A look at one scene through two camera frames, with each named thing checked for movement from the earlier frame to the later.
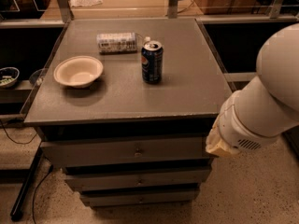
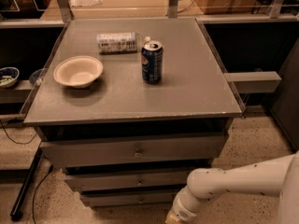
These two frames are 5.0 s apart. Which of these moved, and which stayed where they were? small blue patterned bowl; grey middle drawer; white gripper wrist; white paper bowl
Moved: white gripper wrist
Stayed: small blue patterned bowl; grey middle drawer; white paper bowl
